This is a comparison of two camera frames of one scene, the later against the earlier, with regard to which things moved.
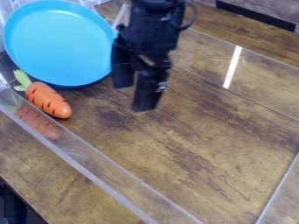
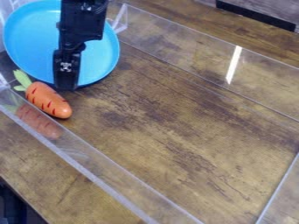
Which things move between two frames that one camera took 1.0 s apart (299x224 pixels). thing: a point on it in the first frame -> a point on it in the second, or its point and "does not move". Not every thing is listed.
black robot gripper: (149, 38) -> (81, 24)
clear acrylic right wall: (282, 207) does not move
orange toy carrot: (43, 97) does not move
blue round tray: (59, 41) does not move
